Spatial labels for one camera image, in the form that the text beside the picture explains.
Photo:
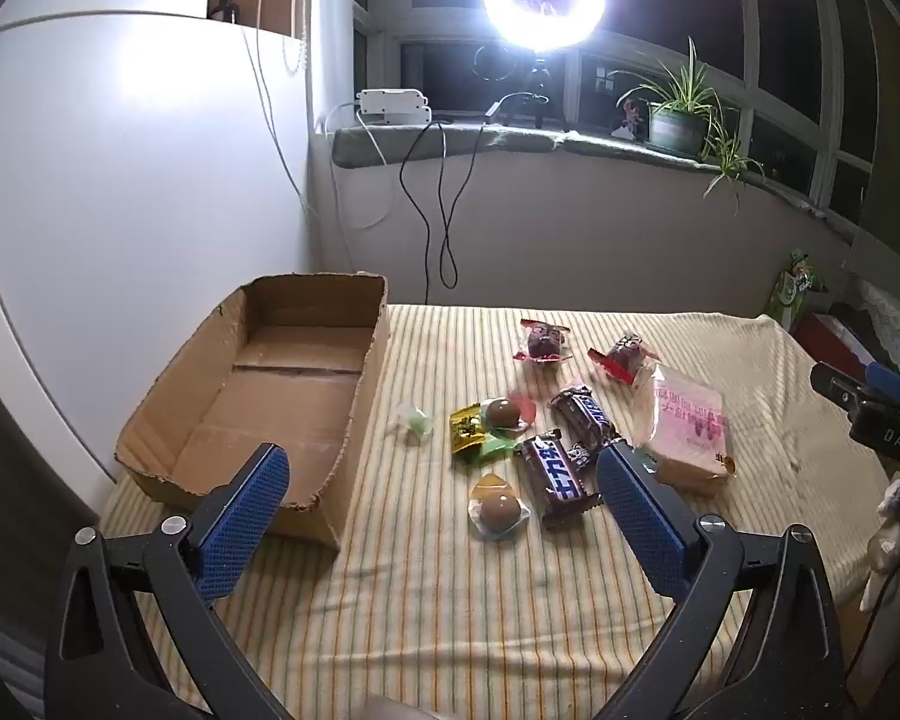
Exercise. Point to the white plastic bag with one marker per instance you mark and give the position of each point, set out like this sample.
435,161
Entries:
885,540

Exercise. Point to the small figurine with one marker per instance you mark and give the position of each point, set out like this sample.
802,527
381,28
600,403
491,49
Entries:
630,120

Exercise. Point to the cardboard box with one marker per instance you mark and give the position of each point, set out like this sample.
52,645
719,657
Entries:
270,405

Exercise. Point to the black tripod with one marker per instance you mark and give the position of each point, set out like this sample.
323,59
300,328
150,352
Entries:
541,82

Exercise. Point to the pink bread packet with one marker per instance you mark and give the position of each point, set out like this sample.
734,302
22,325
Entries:
686,427

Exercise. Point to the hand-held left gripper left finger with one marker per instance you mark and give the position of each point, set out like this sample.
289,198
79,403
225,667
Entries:
244,521

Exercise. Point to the grey window sill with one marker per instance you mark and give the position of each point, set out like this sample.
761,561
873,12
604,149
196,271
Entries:
607,150

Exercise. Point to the green jelly candy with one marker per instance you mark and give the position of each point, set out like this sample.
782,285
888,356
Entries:
414,424

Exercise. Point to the white window frame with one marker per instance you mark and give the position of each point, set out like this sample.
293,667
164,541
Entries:
757,52

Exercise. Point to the small black object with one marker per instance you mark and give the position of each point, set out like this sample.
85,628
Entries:
223,9

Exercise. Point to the white board panel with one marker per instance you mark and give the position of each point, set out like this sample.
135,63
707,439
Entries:
135,202

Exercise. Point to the yellow green candy packet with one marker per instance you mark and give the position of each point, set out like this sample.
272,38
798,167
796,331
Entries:
466,431

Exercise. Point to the green snack bag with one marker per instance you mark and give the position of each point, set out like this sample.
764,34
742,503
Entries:
795,285

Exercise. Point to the white power box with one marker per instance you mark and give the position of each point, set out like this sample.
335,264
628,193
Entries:
394,105

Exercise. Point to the red box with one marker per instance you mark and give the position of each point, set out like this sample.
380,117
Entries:
832,334

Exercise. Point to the dark curtain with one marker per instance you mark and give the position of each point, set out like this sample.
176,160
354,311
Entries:
896,127

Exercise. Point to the brown bar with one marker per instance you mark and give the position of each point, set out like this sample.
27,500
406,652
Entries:
581,414
559,480

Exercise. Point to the yellow striped cloth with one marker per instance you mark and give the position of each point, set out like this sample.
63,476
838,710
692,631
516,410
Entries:
435,600

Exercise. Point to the clear red date packet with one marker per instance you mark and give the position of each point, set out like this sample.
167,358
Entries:
624,356
544,343

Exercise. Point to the black inline adapter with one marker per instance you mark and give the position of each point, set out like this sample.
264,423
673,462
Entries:
493,110

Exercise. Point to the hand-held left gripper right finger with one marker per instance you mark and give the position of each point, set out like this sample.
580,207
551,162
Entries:
645,532

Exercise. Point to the potted spider plant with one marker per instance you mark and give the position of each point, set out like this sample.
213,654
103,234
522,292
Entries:
676,127

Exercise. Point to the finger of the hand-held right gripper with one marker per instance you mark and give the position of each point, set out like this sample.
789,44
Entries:
840,386
896,384

